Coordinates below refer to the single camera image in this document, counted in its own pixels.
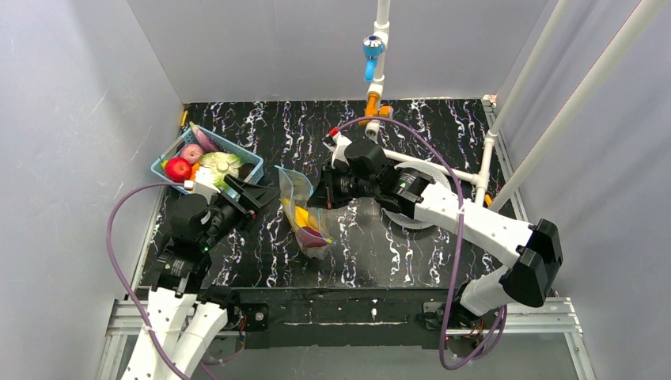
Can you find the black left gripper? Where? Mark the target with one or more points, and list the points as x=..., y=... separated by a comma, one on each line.
x=244, y=201

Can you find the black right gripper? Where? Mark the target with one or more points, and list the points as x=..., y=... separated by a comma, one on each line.
x=331, y=190

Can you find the yellow banana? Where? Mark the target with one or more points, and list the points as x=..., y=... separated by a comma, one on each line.
x=299, y=216

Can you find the clear zip top bag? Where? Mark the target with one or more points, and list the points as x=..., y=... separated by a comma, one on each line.
x=298, y=188

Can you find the purple sweet potato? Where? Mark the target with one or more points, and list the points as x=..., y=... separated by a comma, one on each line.
x=309, y=238

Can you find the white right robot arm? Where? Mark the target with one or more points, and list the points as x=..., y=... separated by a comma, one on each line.
x=530, y=254

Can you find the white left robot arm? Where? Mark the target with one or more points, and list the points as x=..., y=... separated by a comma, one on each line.
x=181, y=318

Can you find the blue plastic basket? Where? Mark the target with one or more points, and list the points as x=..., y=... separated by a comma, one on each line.
x=251, y=171

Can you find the green white cabbage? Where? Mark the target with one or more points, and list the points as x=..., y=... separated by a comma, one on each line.
x=221, y=165

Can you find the white perforated spool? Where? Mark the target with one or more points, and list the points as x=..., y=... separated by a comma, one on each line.
x=405, y=193

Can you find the small orange carrot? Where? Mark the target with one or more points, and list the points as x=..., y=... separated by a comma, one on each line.
x=194, y=170

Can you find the pink peach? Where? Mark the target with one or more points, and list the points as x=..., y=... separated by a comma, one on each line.
x=192, y=153

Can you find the red apple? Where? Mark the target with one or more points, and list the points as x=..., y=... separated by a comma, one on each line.
x=177, y=169

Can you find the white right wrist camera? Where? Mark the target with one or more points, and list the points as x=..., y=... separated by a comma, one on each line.
x=336, y=142

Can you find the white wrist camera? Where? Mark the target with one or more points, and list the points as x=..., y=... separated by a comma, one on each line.
x=200, y=188
x=336, y=142

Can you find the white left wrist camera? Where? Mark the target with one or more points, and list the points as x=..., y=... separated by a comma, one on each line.
x=200, y=188

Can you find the white pvc pipe frame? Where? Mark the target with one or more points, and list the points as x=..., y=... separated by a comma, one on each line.
x=638, y=17

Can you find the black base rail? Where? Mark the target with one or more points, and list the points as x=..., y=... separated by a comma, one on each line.
x=336, y=317

